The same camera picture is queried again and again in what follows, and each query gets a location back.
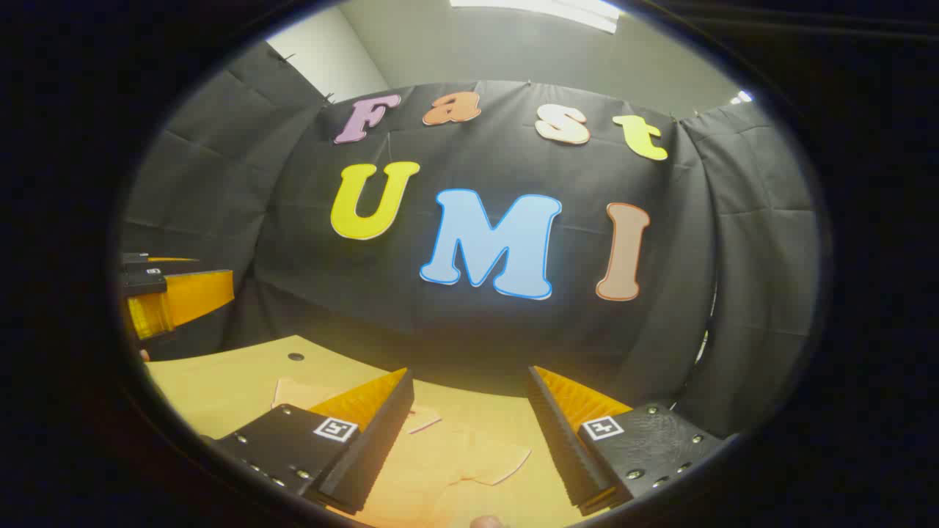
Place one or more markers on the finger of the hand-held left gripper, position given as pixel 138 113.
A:
pixel 136 257
pixel 198 293

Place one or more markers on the orange T-shirt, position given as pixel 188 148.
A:
pixel 440 469

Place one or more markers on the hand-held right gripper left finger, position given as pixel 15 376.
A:
pixel 378 447

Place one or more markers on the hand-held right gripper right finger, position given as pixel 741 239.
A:
pixel 561 447

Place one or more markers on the black backdrop cloth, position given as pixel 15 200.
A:
pixel 469 330

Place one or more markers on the ceiling light panel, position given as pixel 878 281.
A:
pixel 742 97
pixel 543 9

